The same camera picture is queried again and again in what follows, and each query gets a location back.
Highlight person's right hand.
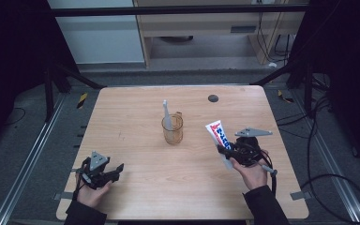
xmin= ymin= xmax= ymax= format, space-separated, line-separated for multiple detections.
xmin=230 ymin=149 xmax=270 ymax=191

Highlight black slanted stand strut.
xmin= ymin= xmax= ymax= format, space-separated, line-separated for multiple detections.
xmin=249 ymin=61 xmax=298 ymax=87
xmin=53 ymin=63 xmax=107 ymax=90

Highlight person's left hand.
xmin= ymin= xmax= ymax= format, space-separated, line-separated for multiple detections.
xmin=75 ymin=172 xmax=113 ymax=209

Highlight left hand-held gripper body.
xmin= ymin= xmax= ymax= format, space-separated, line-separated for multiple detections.
xmin=80 ymin=151 xmax=113 ymax=190

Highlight metal floor rail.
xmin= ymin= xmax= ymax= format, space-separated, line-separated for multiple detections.
xmin=292 ymin=89 xmax=360 ymax=224
xmin=0 ymin=93 xmax=68 ymax=225

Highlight thin black floor cable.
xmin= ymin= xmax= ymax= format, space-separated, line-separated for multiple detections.
xmin=3 ymin=107 xmax=27 ymax=127

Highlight wooden desk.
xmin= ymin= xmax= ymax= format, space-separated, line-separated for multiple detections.
xmin=133 ymin=0 xmax=310 ymax=68

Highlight amber glass cup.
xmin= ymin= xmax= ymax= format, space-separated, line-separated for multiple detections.
xmin=161 ymin=112 xmax=184 ymax=145

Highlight black horizontal frame bar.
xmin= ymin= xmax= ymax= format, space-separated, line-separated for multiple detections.
xmin=47 ymin=4 xmax=311 ymax=17

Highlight black upright stand post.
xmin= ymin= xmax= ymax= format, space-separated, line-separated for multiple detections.
xmin=43 ymin=66 xmax=56 ymax=123

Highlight white cabinet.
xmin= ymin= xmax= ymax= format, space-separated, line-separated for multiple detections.
xmin=46 ymin=0 xmax=145 ymax=66

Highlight black floor cables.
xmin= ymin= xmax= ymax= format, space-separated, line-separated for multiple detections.
xmin=276 ymin=73 xmax=360 ymax=225

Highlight grey tape strip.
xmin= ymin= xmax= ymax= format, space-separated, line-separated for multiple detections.
xmin=290 ymin=190 xmax=312 ymax=202
xmin=53 ymin=191 xmax=75 ymax=202

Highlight right gripper cable with plug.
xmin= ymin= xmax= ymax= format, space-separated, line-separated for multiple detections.
xmin=260 ymin=164 xmax=278 ymax=197

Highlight black curtain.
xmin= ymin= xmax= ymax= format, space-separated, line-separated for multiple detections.
xmin=285 ymin=0 xmax=360 ymax=174
xmin=0 ymin=0 xmax=80 ymax=154

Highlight grey electric toothbrush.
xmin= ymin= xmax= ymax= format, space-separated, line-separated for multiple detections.
xmin=162 ymin=99 xmax=173 ymax=131

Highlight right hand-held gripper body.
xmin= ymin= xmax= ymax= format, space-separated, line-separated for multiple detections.
xmin=231 ymin=127 xmax=274 ymax=167

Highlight white toothpaste tube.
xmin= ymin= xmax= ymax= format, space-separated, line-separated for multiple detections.
xmin=204 ymin=120 xmax=234 ymax=171

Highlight hanging black desk cables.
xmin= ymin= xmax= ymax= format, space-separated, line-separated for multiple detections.
xmin=255 ymin=11 xmax=293 ymax=65

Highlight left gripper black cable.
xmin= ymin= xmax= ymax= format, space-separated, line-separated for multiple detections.
xmin=70 ymin=157 xmax=90 ymax=202

